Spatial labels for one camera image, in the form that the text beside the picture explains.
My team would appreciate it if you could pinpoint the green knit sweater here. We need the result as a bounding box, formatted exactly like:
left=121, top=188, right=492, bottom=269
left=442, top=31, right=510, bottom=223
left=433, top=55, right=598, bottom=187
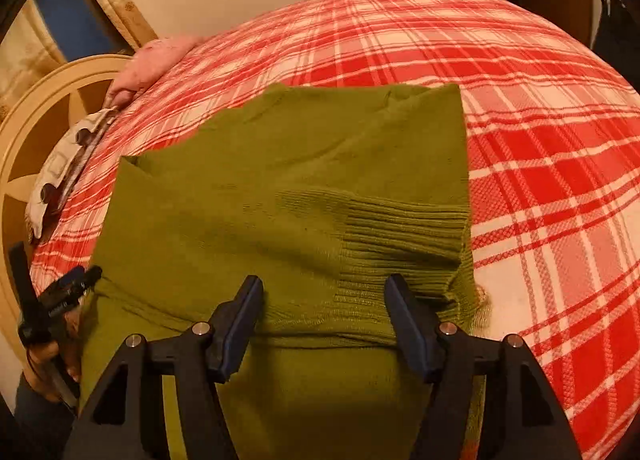
left=80, top=83, right=493, bottom=460

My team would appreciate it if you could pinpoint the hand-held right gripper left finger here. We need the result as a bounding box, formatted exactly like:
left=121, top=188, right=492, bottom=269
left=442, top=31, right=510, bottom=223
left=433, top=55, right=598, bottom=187
left=62, top=274, right=265, bottom=460

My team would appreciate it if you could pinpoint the pink pillow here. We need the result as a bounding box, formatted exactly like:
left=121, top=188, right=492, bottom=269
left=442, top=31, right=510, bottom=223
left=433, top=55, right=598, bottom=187
left=107, top=36, right=206, bottom=109

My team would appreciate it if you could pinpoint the window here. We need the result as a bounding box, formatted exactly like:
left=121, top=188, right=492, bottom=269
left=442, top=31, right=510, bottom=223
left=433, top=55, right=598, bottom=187
left=32, top=0, right=126, bottom=60

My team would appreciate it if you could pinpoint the person's left hand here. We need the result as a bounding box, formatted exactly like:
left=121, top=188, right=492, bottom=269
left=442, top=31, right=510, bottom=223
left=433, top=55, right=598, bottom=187
left=25, top=307, right=84, bottom=405

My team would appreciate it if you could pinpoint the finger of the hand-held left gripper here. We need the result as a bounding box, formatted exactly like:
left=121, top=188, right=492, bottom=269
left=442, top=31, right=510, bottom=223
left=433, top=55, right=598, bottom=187
left=40, top=265, right=104, bottom=321
left=7, top=241, right=42, bottom=328

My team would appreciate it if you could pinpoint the white patterned pillow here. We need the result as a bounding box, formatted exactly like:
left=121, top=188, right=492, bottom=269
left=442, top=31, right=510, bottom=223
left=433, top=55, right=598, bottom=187
left=27, top=108, right=119, bottom=244

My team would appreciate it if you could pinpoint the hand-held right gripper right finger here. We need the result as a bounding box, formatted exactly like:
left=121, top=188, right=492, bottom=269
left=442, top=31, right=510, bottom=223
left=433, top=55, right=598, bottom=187
left=384, top=273, right=584, bottom=460

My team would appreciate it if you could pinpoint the cream wooden headboard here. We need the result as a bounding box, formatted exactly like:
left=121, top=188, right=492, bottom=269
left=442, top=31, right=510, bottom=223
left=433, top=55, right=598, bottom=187
left=0, top=54, right=134, bottom=377

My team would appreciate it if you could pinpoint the black folded stroller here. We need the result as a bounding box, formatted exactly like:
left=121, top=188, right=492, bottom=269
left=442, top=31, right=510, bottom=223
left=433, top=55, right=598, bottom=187
left=592, top=0, right=640, bottom=92

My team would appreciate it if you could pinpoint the person's left forearm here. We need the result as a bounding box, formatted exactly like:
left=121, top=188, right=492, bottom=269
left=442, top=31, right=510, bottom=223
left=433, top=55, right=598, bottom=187
left=12, top=372, right=77, bottom=460

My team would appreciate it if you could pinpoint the red plaid bed sheet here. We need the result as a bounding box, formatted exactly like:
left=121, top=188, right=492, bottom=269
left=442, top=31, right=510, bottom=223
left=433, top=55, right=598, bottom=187
left=30, top=0, right=640, bottom=460

